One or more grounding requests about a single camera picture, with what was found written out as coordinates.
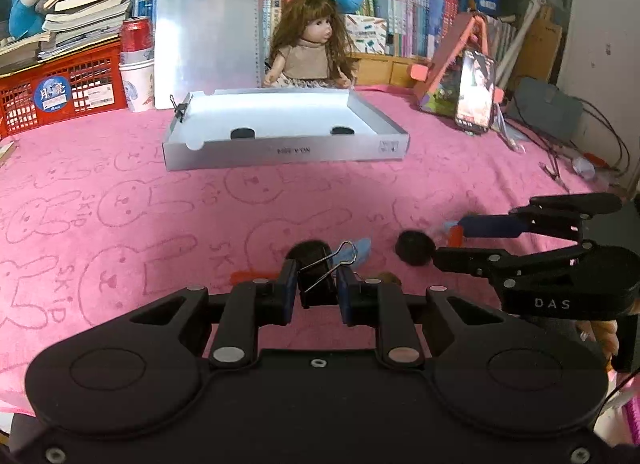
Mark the stack of worn books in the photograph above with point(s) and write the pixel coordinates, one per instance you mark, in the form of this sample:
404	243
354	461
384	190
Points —
85	3

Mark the pink rabbit-print towel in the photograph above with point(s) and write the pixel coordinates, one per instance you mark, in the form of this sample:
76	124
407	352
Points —
150	224

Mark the blue and white plush toy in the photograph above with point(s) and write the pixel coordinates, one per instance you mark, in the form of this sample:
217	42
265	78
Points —
22	18

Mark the white plastic pipe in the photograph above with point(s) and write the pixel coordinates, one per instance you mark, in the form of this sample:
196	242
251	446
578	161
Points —
520	33

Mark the grey bag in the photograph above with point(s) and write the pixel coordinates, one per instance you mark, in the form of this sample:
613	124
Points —
550	106

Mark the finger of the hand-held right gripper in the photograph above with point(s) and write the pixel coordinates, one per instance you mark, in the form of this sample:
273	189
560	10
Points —
465	260
492	226

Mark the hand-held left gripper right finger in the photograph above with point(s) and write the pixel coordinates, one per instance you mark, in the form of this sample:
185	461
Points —
345	296

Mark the row of shelved books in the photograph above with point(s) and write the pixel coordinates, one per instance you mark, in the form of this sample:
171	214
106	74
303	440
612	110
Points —
415	8

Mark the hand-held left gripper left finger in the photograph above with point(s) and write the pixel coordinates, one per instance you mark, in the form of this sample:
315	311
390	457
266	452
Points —
287	291

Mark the black binder clip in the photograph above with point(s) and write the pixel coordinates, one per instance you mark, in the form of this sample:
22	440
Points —
320	286
181	111

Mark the transparent clipboard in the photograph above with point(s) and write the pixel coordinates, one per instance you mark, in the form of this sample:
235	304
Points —
205	33

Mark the white cardboard box tray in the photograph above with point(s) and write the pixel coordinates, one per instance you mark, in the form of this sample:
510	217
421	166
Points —
280	111

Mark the white pencil-print box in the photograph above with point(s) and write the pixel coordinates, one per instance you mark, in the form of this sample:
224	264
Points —
367	33

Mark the red drink can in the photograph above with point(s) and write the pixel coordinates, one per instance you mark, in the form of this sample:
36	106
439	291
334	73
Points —
136	38

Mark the brown-haired doll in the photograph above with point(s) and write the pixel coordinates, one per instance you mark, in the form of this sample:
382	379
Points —
305	58

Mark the white paper cup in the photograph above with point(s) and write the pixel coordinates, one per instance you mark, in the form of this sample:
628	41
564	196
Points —
137	86

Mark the black round disc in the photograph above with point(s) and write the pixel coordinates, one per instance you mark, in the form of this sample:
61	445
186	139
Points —
342	130
242	133
415	247

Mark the red plastic crate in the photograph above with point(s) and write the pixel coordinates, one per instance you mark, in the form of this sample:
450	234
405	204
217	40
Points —
90	78

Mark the smartphone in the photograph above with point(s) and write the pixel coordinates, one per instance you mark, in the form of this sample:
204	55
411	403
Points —
475	93

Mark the small red plastic piece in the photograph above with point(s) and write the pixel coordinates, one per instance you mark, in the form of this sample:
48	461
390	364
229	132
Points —
247	275
455	234

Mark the wooden drawer cabinet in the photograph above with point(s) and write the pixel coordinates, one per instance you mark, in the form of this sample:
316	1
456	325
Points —
385	71

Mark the pink phone stand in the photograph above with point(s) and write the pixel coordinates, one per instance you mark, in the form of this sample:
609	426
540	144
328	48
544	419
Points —
440	73

